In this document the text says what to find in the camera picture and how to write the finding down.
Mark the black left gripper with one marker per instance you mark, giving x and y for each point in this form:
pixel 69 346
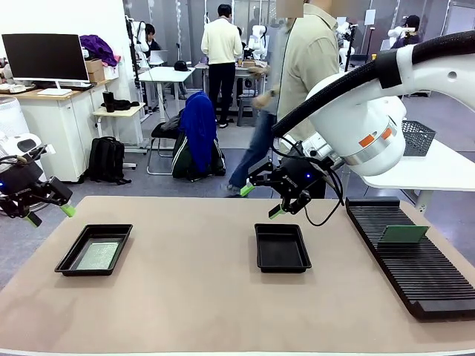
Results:
pixel 20 181

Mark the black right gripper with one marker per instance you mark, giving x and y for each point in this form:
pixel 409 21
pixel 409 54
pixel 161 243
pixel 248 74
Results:
pixel 293 178

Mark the black rectangular ESD tray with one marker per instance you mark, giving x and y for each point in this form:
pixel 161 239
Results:
pixel 105 229
pixel 282 248

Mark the green circuit board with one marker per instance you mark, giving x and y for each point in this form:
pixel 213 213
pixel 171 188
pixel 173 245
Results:
pixel 402 234
pixel 98 254

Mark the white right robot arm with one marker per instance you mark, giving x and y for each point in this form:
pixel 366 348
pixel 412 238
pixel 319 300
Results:
pixel 356 122

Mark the white lab robot arm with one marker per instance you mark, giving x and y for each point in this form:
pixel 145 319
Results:
pixel 343 29
pixel 139 41
pixel 258 41

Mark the person in blue jeans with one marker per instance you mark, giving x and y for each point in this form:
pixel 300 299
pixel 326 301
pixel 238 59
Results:
pixel 256 148

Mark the black backpack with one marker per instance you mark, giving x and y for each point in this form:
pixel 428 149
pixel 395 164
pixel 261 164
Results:
pixel 105 159

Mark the grey plastic stool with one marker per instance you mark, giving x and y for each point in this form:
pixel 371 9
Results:
pixel 245 111

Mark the white desk with wood top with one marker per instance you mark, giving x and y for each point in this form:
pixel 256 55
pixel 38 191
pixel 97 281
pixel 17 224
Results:
pixel 55 122

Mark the blue jacket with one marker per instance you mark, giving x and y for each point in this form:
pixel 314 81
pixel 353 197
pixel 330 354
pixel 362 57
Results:
pixel 198 130

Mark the black jacket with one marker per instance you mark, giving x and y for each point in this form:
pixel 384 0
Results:
pixel 167 128

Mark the small wood-top side table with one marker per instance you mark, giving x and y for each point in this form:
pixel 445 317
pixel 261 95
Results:
pixel 122 112

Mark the black tumbler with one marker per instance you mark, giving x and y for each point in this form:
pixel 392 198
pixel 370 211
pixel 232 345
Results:
pixel 108 102

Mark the white workbench table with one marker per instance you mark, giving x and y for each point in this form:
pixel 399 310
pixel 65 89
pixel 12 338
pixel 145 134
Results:
pixel 245 72

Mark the black keyboard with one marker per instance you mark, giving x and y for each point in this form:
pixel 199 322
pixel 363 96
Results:
pixel 78 87

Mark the black cloth bundle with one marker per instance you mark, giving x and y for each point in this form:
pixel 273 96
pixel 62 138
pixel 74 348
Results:
pixel 124 105

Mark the small cardboard box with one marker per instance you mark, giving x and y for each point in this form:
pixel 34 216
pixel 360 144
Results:
pixel 248 64

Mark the person in beige shirt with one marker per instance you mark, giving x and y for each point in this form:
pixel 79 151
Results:
pixel 311 66

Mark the black cap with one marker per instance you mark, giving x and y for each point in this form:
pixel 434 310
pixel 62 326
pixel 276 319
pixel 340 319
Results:
pixel 182 66

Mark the white office table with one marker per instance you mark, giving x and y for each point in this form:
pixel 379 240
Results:
pixel 167 74

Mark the black computer monitor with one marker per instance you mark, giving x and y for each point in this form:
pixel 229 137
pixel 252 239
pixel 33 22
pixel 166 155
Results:
pixel 44 55

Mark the person in cream sweater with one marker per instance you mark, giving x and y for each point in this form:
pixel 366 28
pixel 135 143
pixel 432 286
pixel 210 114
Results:
pixel 220 44

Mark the grey plastic mesh basket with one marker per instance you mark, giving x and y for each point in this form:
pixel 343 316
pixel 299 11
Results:
pixel 419 137

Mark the purple cloth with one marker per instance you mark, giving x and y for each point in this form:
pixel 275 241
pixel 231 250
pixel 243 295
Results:
pixel 96 48

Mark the black slotted board rack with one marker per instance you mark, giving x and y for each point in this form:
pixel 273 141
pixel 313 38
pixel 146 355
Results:
pixel 419 274

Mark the black tripod stand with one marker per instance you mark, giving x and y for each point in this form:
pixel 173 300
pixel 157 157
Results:
pixel 349 48

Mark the silver laptop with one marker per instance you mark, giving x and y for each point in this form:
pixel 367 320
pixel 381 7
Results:
pixel 159 57

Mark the seated person in black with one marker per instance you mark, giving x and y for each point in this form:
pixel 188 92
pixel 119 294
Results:
pixel 152 41

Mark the white paper sheet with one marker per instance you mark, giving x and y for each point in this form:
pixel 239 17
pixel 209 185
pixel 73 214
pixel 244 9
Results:
pixel 370 17

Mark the person in navy jacket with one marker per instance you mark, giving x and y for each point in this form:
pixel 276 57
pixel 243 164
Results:
pixel 408 33

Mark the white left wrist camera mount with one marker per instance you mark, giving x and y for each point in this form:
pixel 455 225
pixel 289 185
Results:
pixel 26 142

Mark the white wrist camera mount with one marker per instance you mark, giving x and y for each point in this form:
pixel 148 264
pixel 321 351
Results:
pixel 26 142
pixel 317 146

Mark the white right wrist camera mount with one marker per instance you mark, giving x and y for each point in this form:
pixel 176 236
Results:
pixel 317 146

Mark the metal frame chair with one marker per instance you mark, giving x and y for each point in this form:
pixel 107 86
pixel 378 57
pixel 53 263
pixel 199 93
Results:
pixel 148 159

